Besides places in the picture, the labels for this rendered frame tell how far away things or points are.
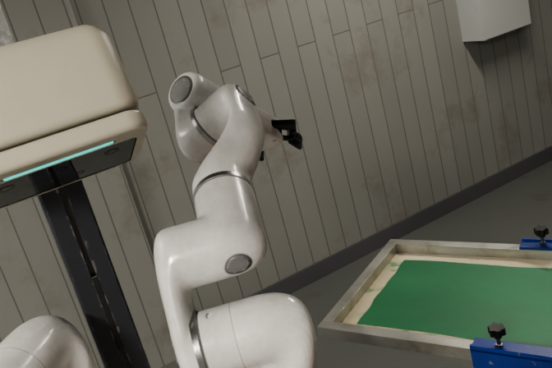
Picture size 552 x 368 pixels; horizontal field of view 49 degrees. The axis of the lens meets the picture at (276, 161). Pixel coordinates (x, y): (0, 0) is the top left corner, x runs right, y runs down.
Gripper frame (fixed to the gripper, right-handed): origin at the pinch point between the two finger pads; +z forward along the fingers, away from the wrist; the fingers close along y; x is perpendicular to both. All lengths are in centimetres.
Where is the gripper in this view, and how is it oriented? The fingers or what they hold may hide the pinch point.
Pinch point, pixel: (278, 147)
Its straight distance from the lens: 121.5
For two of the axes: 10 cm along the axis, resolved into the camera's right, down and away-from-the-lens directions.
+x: -0.3, -9.2, 4.0
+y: 8.2, -2.5, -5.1
